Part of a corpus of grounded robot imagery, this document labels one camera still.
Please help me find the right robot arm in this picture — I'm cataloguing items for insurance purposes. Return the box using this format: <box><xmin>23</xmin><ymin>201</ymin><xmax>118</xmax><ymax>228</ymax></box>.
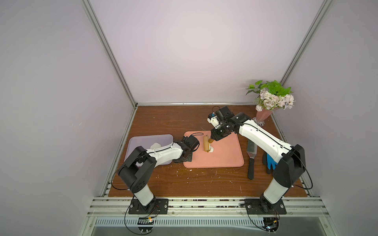
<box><xmin>207</xmin><ymin>111</ymin><xmax>306</xmax><ymax>207</ymax></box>

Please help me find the artificial flower bouquet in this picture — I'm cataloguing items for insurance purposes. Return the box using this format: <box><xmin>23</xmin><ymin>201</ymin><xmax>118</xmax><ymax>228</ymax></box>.
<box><xmin>246</xmin><ymin>80</ymin><xmax>295</xmax><ymax>112</ymax></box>

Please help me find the pink glass vase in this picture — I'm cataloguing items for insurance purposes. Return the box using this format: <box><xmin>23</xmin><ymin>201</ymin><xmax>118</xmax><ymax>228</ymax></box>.
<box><xmin>253</xmin><ymin>109</ymin><xmax>273</xmax><ymax>127</ymax></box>

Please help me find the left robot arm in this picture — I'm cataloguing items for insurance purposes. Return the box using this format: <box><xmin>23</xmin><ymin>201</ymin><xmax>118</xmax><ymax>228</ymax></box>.
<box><xmin>117</xmin><ymin>135</ymin><xmax>200</xmax><ymax>209</ymax></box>

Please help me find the pink silicone mat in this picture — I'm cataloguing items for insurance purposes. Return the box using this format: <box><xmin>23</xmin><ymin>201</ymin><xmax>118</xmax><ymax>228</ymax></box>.
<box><xmin>184</xmin><ymin>131</ymin><xmax>244</xmax><ymax>169</ymax></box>

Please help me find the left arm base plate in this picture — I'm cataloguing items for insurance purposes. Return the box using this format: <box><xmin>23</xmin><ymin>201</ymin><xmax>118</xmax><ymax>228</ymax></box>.
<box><xmin>128</xmin><ymin>199</ymin><xmax>169</xmax><ymax>215</ymax></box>

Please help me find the blue work glove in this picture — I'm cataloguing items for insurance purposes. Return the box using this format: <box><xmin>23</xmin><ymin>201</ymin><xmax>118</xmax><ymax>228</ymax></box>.
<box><xmin>262</xmin><ymin>152</ymin><xmax>277</xmax><ymax>174</ymax></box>

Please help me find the black handled metal scraper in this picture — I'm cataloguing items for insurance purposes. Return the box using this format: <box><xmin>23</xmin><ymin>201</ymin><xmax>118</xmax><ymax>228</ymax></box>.
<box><xmin>247</xmin><ymin>140</ymin><xmax>258</xmax><ymax>180</ymax></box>

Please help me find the aluminium frame rail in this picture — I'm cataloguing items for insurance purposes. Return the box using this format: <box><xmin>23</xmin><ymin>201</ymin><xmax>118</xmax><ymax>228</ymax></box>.
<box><xmin>87</xmin><ymin>197</ymin><xmax>329</xmax><ymax>217</ymax></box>

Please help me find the purple silicone mat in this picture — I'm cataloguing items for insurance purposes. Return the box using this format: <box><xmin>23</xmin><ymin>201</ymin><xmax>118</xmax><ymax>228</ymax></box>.
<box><xmin>124</xmin><ymin>134</ymin><xmax>174</xmax><ymax>161</ymax></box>

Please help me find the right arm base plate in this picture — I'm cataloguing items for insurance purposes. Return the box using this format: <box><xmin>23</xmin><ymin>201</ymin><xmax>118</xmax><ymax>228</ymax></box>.
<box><xmin>244</xmin><ymin>199</ymin><xmax>287</xmax><ymax>215</ymax></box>

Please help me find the large dough ball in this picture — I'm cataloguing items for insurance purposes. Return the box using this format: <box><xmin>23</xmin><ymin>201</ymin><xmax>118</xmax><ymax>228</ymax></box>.
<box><xmin>150</xmin><ymin>143</ymin><xmax>161</xmax><ymax>149</ymax></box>

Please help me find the wooden rolling pin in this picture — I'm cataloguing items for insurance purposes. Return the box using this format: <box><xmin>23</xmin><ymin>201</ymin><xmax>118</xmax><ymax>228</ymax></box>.
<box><xmin>203</xmin><ymin>135</ymin><xmax>214</xmax><ymax>152</ymax></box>

